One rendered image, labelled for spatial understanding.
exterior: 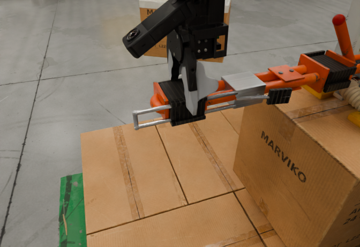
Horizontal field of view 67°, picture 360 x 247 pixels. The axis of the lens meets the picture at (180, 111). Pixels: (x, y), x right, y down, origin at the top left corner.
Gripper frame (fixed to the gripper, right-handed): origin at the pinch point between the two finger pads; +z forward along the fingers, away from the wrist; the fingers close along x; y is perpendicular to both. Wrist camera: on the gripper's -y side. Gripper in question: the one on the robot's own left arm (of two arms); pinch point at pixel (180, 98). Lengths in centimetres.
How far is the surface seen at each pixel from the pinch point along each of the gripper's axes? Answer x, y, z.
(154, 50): 145, 31, 52
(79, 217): 71, -43, 118
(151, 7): 144, 32, 21
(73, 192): 92, -46, 118
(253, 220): 6, 30, 67
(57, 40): 379, -55, 113
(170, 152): 52, 12, 66
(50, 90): 236, -62, 115
